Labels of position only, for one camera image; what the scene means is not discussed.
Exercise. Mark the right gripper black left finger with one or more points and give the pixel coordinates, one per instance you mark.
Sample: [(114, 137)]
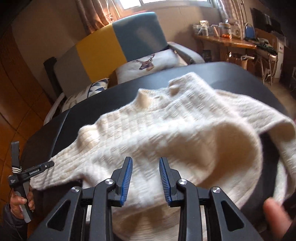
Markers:
[(85, 214)]

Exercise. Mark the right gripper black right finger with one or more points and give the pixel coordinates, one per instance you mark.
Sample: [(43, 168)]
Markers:
[(224, 220)]

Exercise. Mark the cream knitted sweater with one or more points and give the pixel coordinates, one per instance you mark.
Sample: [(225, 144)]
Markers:
[(210, 136)]

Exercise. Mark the person's left hand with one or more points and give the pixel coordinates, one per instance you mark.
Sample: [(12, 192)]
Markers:
[(17, 201)]

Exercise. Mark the person's right hand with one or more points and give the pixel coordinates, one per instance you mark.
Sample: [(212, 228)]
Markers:
[(277, 218)]

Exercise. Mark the black leather ottoman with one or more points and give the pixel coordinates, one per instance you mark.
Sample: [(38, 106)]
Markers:
[(62, 130)]

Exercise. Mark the blue triangle patterned pillow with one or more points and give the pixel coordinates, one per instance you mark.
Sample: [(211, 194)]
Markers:
[(91, 90)]

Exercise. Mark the grey yellow blue sofa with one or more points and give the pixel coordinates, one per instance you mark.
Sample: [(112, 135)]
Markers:
[(99, 54)]

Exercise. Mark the wooden side table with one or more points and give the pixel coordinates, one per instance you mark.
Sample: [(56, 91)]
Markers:
[(247, 55)]

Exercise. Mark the white deer print pillow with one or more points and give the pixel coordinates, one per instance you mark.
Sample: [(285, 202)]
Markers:
[(149, 64)]

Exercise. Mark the patterned window curtain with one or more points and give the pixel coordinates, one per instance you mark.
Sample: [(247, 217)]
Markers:
[(96, 14)]

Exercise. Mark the blue round container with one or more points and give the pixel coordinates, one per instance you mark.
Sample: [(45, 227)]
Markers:
[(249, 32)]

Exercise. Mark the white jar with oranges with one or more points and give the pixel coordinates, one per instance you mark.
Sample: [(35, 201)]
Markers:
[(225, 30)]

